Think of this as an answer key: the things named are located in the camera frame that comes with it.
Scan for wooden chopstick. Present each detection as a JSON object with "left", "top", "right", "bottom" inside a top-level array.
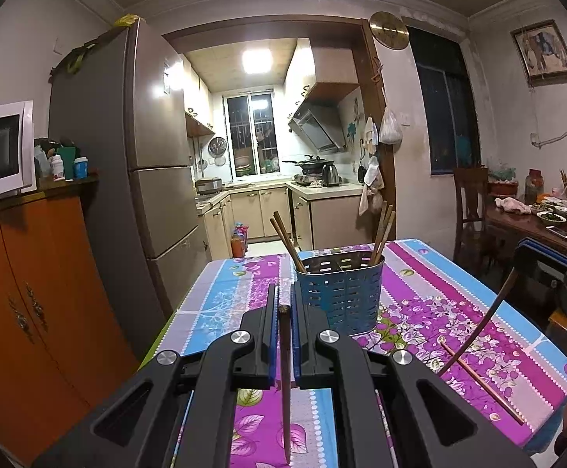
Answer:
[
  {"left": 270, "top": 218, "right": 306, "bottom": 274},
  {"left": 272, "top": 211, "right": 294, "bottom": 246},
  {"left": 455, "top": 358, "right": 526, "bottom": 425},
  {"left": 369, "top": 200, "right": 392, "bottom": 265},
  {"left": 374, "top": 205, "right": 395, "bottom": 265},
  {"left": 438, "top": 267, "right": 519, "bottom": 376},
  {"left": 278, "top": 304, "right": 292, "bottom": 463}
]

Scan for kitchen counter cabinets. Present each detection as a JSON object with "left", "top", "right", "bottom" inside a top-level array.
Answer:
[{"left": 197, "top": 181, "right": 377, "bottom": 260}]

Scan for kitchen window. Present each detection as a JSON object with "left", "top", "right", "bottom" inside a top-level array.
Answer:
[{"left": 224, "top": 91, "right": 280, "bottom": 177}]

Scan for dark wooden dining table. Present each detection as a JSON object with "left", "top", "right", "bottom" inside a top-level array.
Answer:
[{"left": 485, "top": 204, "right": 567, "bottom": 254}]

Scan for wooden chair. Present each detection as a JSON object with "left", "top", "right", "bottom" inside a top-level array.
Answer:
[{"left": 453, "top": 167, "right": 489, "bottom": 271}]

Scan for blue perforated utensil holder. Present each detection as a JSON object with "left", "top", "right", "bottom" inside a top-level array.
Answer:
[{"left": 297, "top": 250, "right": 384, "bottom": 335}]

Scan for orange wooden cabinet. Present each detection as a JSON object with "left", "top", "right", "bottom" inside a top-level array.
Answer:
[{"left": 0, "top": 177, "right": 138, "bottom": 466}]

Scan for orange bottle on floor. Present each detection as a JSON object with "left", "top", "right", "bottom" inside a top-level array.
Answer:
[{"left": 230, "top": 224, "right": 248, "bottom": 258}]

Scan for framed elephant picture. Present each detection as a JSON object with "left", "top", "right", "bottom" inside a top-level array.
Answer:
[{"left": 511, "top": 19, "right": 567, "bottom": 88}]

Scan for white plastic bag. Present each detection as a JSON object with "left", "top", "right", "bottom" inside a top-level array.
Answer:
[{"left": 379, "top": 107, "right": 403, "bottom": 146}]

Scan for electric kettle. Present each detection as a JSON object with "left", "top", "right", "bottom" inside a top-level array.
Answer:
[{"left": 322, "top": 162, "right": 342, "bottom": 187}]

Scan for black wok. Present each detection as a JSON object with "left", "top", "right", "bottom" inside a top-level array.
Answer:
[{"left": 283, "top": 155, "right": 333, "bottom": 174}]

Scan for blue lidded jar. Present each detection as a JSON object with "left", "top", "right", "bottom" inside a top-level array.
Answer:
[{"left": 73, "top": 156, "right": 88, "bottom": 180}]

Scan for white pill bottle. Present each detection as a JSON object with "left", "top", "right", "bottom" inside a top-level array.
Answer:
[{"left": 50, "top": 154, "right": 66, "bottom": 182}]

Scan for range hood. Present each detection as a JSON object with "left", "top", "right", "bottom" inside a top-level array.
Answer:
[{"left": 289, "top": 104, "right": 347, "bottom": 152}]

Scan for white microwave oven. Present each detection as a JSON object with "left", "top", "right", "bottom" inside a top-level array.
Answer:
[{"left": 0, "top": 100, "right": 37, "bottom": 198}]

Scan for grey refrigerator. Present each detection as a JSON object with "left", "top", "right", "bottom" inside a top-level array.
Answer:
[{"left": 49, "top": 18, "right": 208, "bottom": 357}]

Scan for ceiling light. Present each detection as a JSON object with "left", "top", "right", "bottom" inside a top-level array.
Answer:
[{"left": 241, "top": 48, "right": 274, "bottom": 75}]

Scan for round brass wall clock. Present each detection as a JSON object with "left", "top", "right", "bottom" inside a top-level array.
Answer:
[{"left": 369, "top": 11, "right": 409, "bottom": 51}]

